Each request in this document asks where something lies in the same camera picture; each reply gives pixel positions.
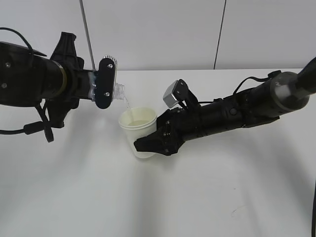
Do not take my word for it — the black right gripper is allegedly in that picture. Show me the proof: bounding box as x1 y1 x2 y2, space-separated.
133 108 205 156

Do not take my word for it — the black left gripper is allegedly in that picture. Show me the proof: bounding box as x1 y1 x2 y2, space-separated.
48 32 97 128

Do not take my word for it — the white paper cup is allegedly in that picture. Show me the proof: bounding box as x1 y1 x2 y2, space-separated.
118 107 157 159

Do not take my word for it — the clear green-label water bottle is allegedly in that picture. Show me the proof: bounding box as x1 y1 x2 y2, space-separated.
88 71 125 102

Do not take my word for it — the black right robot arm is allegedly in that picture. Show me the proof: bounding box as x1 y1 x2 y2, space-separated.
133 59 316 156

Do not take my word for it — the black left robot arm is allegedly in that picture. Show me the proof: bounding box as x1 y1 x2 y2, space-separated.
0 32 93 128

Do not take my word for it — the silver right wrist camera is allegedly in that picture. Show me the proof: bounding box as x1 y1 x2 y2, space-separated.
162 79 199 109

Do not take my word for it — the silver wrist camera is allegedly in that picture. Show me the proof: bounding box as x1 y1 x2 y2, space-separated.
94 55 117 109
162 79 199 109

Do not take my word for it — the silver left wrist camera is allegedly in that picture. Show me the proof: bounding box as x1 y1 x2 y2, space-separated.
94 55 117 109

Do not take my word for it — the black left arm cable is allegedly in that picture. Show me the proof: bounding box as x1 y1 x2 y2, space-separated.
0 27 55 143

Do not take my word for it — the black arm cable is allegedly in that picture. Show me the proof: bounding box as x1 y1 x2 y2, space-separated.
0 27 55 143
199 70 282 104

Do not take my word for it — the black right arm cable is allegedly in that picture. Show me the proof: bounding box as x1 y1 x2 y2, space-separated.
199 70 282 104

